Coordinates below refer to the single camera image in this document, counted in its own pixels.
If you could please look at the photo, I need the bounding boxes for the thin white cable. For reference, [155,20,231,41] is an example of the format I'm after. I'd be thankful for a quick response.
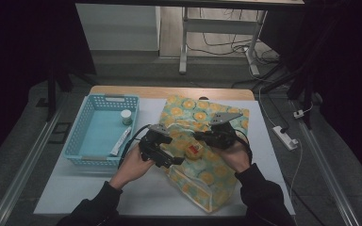
[288,138,304,202]

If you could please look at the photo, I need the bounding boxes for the black floor plate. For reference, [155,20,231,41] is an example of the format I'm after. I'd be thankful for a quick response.
[48,121,74,145]

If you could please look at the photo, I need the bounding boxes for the person's left hand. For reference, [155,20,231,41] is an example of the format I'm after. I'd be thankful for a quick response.
[108,143,156,190]

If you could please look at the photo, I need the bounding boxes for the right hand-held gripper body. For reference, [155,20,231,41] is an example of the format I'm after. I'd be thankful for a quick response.
[205,111,243,150]

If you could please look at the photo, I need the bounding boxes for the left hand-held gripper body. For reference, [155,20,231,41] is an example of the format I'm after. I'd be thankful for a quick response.
[138,123,173,169]

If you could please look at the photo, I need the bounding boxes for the aluminium rail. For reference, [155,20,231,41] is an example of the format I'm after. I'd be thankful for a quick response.
[290,99,361,226]
[0,102,66,226]

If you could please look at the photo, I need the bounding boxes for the black metal stand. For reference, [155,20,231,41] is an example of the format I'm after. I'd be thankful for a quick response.
[44,60,98,122]
[256,43,323,130]

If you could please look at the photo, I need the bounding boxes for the white power strip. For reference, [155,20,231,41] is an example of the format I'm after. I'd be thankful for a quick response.
[271,124,300,152]

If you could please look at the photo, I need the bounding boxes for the white metal desk frame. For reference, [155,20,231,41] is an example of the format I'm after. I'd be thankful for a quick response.
[178,6,269,76]

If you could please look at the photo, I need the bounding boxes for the left hand-held gripper cable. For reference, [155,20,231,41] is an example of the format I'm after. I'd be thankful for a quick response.
[118,123,153,170]

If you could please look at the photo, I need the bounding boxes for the black cables on floor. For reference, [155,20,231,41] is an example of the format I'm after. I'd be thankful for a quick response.
[187,8,281,69]

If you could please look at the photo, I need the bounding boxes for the orange floral tote bag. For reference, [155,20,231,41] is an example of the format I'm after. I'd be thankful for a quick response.
[157,94,252,215]

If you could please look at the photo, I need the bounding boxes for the person's right hand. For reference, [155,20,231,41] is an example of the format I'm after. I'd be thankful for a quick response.
[216,140,253,174]

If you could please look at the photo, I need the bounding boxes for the white tube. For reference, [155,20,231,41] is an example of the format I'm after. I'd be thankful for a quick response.
[109,125,133,157]

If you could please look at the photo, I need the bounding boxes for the blue plastic basket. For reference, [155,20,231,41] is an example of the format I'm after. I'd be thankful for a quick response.
[63,93,140,169]

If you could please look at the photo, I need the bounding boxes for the white table mat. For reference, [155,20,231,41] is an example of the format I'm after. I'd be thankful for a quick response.
[33,95,296,218]

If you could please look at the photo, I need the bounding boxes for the white cabinet panel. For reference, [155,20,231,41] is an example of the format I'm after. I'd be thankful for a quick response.
[75,3,161,53]

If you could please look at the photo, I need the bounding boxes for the hand-held gripper cable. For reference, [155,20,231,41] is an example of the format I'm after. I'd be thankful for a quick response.
[233,127,254,166]
[118,123,153,170]

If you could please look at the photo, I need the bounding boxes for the right hand-held gripper cable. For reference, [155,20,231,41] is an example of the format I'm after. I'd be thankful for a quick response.
[233,127,254,166]

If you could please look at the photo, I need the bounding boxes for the small white-capped jar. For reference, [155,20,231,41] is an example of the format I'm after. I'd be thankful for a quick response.
[120,108,134,127]

